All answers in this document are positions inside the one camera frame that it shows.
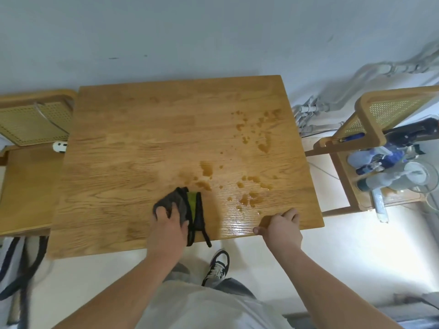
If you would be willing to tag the grey trousers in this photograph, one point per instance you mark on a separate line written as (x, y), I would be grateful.
(233, 287)

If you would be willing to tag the wooden table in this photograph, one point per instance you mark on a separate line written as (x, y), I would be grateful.
(144, 140)

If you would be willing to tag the brown liquid spill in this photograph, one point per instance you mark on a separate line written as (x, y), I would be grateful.
(264, 145)

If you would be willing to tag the clear spray bottle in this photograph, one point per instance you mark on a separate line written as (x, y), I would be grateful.
(387, 179)

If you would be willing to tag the person's right hand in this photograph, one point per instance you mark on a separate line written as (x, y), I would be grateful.
(283, 232)

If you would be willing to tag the white power strip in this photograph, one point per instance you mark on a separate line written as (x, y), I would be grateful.
(60, 146)

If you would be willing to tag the person's right forearm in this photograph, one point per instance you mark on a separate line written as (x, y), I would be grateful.
(325, 291)

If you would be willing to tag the blue spray bottle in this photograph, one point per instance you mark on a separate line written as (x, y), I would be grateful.
(380, 161)

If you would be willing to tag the person's left fingers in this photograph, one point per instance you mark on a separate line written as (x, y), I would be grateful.
(174, 211)

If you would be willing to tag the white shirt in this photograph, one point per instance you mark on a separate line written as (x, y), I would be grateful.
(205, 310)

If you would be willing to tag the person's left forearm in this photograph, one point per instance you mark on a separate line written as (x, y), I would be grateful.
(120, 298)

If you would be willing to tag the clear plastic hanger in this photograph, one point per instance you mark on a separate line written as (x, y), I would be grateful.
(51, 119)

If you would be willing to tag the grey and green cleaning cloth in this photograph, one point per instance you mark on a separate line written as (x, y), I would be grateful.
(195, 208)

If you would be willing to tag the person's left hand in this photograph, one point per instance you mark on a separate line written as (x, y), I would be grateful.
(168, 232)

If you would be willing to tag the wooden chair with rattan back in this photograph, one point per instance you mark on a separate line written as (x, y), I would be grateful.
(368, 107)
(27, 181)

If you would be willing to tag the black and white sneaker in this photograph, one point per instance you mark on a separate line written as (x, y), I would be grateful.
(216, 267)

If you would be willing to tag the person's right thumb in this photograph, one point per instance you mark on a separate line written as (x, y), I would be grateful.
(261, 230)

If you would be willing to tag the grey wall pipes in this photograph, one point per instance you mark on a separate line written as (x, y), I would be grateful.
(363, 73)

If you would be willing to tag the metal scraper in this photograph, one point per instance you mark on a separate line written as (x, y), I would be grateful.
(380, 205)

